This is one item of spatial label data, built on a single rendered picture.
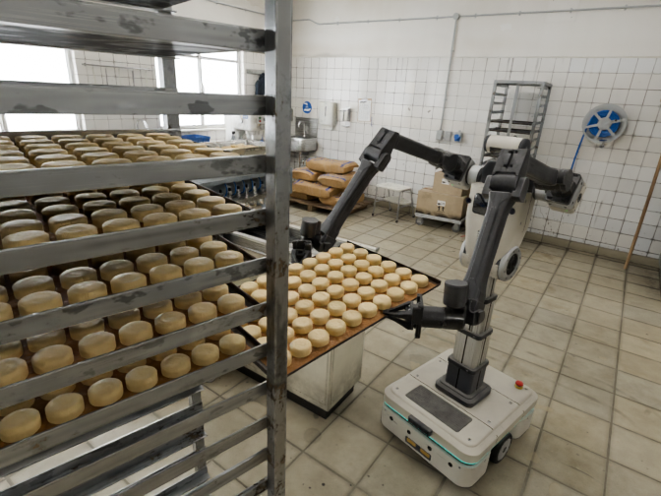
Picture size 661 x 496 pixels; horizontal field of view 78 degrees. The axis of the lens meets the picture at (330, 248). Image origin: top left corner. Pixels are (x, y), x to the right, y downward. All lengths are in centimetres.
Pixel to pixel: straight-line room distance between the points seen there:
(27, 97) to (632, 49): 532
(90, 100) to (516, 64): 530
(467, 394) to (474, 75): 434
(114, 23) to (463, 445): 186
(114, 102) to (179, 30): 13
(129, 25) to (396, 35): 574
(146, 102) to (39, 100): 11
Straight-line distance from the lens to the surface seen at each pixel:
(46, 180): 59
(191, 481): 160
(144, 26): 61
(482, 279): 117
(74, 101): 58
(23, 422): 78
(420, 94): 600
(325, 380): 214
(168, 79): 106
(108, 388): 78
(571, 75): 553
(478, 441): 203
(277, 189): 67
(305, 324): 103
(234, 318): 75
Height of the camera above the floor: 162
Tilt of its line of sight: 21 degrees down
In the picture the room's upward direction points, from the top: 3 degrees clockwise
